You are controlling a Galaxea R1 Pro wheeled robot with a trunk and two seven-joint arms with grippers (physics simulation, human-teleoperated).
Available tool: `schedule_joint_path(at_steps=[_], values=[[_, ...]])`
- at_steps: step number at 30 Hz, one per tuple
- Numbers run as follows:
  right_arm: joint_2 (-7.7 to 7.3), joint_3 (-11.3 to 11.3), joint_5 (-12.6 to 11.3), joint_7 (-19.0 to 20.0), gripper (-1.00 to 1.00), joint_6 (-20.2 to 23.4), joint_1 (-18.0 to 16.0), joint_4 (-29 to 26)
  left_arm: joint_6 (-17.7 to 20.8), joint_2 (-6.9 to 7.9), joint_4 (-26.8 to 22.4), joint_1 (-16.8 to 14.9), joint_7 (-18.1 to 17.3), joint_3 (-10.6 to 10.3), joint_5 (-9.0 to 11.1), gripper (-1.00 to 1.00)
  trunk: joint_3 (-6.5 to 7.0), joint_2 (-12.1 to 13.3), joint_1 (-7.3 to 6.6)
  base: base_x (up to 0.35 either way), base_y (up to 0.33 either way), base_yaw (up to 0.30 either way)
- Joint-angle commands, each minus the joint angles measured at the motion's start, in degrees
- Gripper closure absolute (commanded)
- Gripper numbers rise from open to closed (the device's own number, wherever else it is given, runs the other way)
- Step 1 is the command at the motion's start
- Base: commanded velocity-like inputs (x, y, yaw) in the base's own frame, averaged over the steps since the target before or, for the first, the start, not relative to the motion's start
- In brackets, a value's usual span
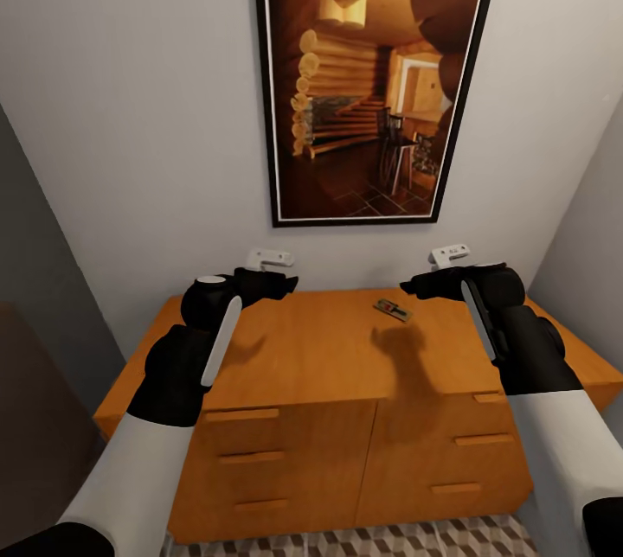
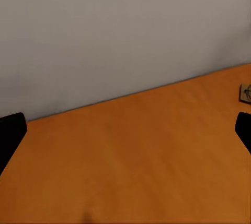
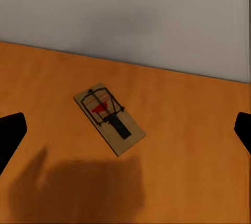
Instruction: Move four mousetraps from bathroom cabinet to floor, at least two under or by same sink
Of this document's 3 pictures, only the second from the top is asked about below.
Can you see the mousetrap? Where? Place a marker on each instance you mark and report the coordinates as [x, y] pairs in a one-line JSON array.
[[245, 94]]

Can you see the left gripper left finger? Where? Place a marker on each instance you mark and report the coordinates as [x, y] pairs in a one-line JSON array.
[[12, 130]]

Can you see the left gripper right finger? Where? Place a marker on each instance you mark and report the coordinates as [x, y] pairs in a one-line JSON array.
[[243, 128]]

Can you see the cabinet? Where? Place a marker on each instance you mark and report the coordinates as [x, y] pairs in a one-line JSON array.
[[169, 155]]

